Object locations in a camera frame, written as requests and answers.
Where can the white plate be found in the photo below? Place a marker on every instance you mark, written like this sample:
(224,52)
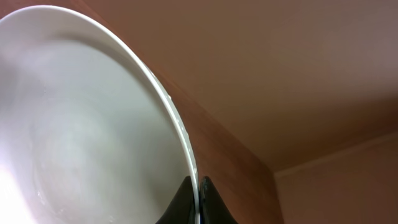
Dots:
(88,132)

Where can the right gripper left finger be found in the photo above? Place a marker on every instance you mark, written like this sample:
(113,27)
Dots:
(180,205)

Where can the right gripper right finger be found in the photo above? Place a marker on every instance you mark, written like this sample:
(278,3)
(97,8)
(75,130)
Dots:
(212,207)

